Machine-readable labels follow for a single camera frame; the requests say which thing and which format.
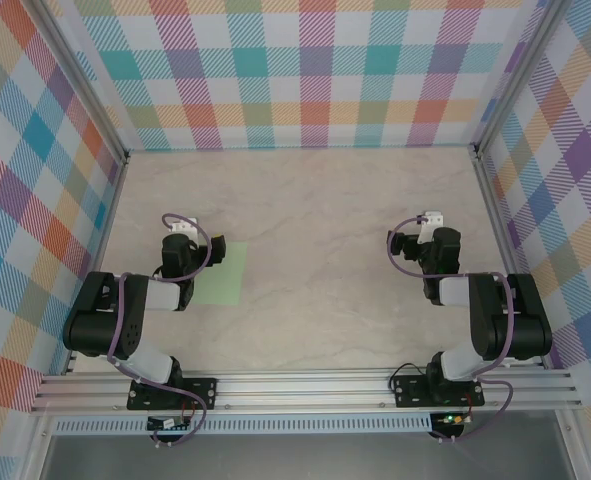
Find light green paper sheet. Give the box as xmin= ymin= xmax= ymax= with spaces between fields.
xmin=189 ymin=242 xmax=249 ymax=306

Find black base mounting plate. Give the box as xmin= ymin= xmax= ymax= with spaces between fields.
xmin=393 ymin=375 xmax=486 ymax=409
xmin=126 ymin=377 xmax=220 ymax=412

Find dark circuit board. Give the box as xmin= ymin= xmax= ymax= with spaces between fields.
xmin=146 ymin=416 xmax=191 ymax=431

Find grey metal panel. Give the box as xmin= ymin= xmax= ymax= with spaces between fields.
xmin=39 ymin=432 xmax=576 ymax=480

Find purple cable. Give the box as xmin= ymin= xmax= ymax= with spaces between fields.
xmin=385 ymin=214 xmax=516 ymax=446
xmin=105 ymin=212 xmax=214 ymax=449

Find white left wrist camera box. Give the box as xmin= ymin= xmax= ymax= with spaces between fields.
xmin=167 ymin=215 xmax=200 ymax=237

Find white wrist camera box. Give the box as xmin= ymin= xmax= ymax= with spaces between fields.
xmin=167 ymin=215 xmax=200 ymax=237
xmin=417 ymin=210 xmax=446 ymax=232

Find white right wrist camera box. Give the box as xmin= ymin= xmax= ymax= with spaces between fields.
xmin=417 ymin=210 xmax=446 ymax=232

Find aluminium side rail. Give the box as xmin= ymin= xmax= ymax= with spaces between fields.
xmin=62 ymin=152 xmax=131 ymax=376
xmin=472 ymin=147 xmax=550 ymax=371

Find thin black base cable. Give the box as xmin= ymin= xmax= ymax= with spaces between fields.
xmin=387 ymin=362 xmax=429 ymax=393

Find long aluminium base rail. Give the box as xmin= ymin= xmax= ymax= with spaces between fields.
xmin=28 ymin=367 xmax=584 ymax=414

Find slotted grey cable duct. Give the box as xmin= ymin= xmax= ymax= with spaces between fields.
xmin=52 ymin=412 xmax=434 ymax=435

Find aluminium frame post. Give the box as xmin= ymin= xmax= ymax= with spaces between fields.
xmin=471 ymin=0 xmax=579 ymax=159
xmin=22 ymin=0 xmax=131 ymax=164

